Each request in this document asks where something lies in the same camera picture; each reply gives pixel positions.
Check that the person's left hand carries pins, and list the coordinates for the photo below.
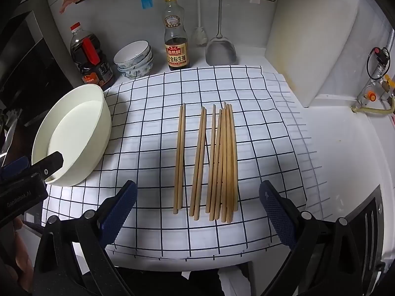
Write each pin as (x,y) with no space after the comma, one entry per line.
(21,252)

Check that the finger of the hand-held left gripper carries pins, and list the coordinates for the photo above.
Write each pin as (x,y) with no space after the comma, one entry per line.
(15,168)
(49,163)

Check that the yellow-capped soy sauce bottle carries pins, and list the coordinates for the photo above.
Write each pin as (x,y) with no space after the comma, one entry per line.
(177,46)

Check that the large white bowl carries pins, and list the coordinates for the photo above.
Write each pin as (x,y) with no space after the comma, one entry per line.
(77,129)

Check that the gas valve with red knob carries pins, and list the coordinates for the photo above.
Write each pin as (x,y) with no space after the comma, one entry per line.
(382,67)

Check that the dark soy sauce jug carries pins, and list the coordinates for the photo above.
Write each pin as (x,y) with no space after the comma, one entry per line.
(92,64)

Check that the white cutting board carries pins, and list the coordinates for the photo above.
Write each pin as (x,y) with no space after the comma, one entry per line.
(308,37)

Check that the floral porcelain bowl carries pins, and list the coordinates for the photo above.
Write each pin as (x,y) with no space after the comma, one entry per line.
(131,52)
(139,73)
(145,63)

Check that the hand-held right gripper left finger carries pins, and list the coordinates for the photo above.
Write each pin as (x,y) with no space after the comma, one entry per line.
(123,205)

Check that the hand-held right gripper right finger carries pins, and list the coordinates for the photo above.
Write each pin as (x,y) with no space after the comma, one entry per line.
(274,211)

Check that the white dish brush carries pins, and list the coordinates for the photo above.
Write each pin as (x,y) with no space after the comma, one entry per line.
(200,35)

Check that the metal spatula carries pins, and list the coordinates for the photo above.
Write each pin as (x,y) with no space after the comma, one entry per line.
(220,52)

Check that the white checked cloth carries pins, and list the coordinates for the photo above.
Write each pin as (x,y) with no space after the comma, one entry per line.
(148,123)

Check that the set of wooden chopsticks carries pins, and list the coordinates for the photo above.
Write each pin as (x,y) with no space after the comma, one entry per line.
(226,160)

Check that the blue wall hook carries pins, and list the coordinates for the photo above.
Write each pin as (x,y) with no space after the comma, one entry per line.
(147,2)

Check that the black slotted panel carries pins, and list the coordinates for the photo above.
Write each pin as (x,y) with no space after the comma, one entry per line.
(367,228)

